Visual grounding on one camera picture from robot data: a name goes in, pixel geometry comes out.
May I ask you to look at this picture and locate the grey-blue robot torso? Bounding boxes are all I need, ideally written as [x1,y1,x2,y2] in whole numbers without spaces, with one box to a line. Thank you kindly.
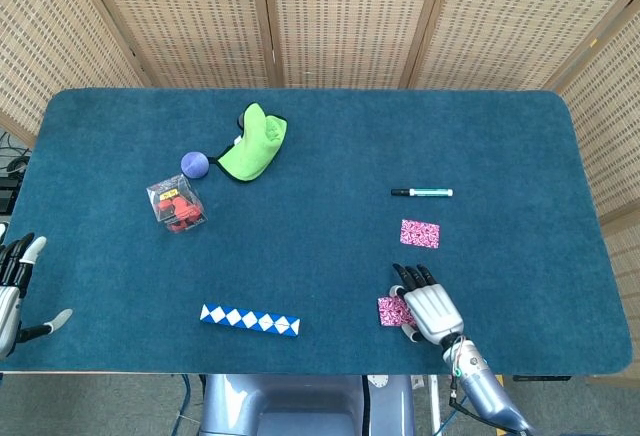
[199,373,416,436]

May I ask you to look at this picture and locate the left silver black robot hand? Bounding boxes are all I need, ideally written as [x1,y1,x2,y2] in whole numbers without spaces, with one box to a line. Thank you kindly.
[0,223,74,361]

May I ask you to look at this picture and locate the blue felt table mat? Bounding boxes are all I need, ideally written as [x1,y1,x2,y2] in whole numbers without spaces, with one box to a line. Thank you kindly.
[0,88,634,376]

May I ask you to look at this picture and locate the blue white snake puzzle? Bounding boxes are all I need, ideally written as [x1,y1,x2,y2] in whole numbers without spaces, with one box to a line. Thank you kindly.
[199,303,302,339]

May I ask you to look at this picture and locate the pink patterned card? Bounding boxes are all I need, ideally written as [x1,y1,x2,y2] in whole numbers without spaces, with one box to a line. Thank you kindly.
[400,218,442,248]
[377,296,417,329]

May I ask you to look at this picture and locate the clear box of red caps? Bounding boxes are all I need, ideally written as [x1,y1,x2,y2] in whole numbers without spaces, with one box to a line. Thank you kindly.
[145,173,208,235]

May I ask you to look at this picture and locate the woven wicker screen panel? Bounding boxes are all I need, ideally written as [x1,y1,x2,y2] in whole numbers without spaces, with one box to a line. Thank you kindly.
[259,0,451,90]
[79,0,281,90]
[399,0,640,92]
[549,0,640,372]
[0,0,151,145]

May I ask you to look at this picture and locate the blue cable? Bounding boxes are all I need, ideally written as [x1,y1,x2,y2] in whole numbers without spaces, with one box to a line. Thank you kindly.
[178,374,197,425]

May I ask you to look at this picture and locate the white marker pen black cap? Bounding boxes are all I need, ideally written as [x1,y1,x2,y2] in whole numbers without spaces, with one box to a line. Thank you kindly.
[390,187,455,198]

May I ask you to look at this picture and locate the purple foam ball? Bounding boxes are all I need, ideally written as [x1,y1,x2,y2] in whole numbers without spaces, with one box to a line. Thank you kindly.
[180,151,210,180]

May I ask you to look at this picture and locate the tangled dark cables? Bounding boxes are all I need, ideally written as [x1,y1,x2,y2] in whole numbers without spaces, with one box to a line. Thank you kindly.
[0,130,32,177]

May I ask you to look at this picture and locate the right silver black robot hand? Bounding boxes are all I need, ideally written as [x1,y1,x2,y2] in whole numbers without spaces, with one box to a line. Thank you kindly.
[389,262,465,346]

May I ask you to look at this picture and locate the black equipment box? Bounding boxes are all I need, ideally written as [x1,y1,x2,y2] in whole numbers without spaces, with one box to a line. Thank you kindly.
[0,178,24,216]

